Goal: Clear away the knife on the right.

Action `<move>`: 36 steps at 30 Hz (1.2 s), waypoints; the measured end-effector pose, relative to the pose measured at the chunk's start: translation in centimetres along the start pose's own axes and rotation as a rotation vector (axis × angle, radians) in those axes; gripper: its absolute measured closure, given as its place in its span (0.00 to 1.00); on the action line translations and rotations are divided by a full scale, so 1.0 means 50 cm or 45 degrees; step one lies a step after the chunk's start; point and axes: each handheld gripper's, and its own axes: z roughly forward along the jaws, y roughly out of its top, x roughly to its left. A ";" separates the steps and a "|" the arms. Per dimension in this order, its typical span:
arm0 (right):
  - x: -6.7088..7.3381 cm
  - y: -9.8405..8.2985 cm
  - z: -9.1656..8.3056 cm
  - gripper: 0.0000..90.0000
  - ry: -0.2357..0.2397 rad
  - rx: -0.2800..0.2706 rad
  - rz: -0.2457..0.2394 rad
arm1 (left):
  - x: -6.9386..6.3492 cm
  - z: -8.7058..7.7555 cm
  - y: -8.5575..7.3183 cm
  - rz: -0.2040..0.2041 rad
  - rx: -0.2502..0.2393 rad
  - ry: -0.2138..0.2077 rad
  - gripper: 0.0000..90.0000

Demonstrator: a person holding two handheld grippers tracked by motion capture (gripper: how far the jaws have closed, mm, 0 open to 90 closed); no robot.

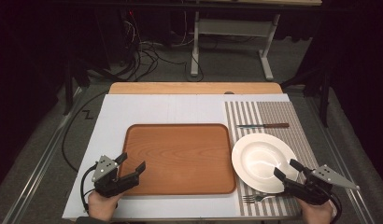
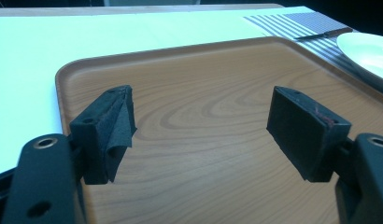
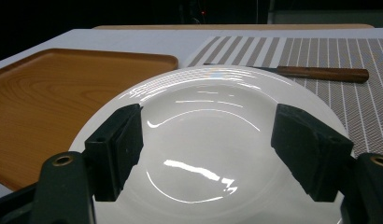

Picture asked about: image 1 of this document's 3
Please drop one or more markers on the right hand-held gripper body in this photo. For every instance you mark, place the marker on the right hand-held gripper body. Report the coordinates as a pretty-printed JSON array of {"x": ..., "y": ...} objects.
[{"x": 319, "y": 183}]

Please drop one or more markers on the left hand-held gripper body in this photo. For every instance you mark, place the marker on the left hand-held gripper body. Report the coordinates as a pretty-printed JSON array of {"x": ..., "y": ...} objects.
[{"x": 103, "y": 168}]

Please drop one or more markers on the white deep plate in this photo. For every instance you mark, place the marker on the white deep plate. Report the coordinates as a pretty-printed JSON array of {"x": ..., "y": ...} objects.
[{"x": 258, "y": 155}]

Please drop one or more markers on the person's right hand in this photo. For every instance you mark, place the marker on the person's right hand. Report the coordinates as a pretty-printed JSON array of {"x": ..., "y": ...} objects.
[{"x": 315, "y": 213}]

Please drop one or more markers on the person's left hand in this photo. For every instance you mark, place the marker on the person's left hand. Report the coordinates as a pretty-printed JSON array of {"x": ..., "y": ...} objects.
[{"x": 101, "y": 207}]

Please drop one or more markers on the silver fork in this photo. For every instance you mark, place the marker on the silver fork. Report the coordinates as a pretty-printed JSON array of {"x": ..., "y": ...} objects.
[{"x": 258, "y": 198}]

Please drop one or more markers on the brown wooden tray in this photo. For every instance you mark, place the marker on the brown wooden tray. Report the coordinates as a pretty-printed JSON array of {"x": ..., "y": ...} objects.
[{"x": 180, "y": 155}]

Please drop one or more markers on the grey striped placemat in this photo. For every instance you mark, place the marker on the grey striped placemat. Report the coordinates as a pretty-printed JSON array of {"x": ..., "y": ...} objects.
[{"x": 273, "y": 116}]

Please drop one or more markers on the white board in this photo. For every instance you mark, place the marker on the white board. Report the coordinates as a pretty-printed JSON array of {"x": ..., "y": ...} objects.
[{"x": 167, "y": 109}]

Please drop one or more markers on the black stand leg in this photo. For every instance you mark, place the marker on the black stand leg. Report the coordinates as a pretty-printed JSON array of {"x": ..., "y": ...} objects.
[
  {"x": 68, "y": 87},
  {"x": 324, "y": 96}
]

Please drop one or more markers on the light wooden table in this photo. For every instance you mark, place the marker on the light wooden table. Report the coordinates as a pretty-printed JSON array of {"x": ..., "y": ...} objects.
[{"x": 192, "y": 88}]

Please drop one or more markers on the white metal stand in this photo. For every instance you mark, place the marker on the white metal stand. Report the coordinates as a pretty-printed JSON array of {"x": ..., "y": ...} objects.
[{"x": 233, "y": 28}]

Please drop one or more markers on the metal floor rail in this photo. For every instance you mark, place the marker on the metal floor rail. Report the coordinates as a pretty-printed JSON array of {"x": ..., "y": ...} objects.
[
  {"x": 339, "y": 155},
  {"x": 40, "y": 165}
]

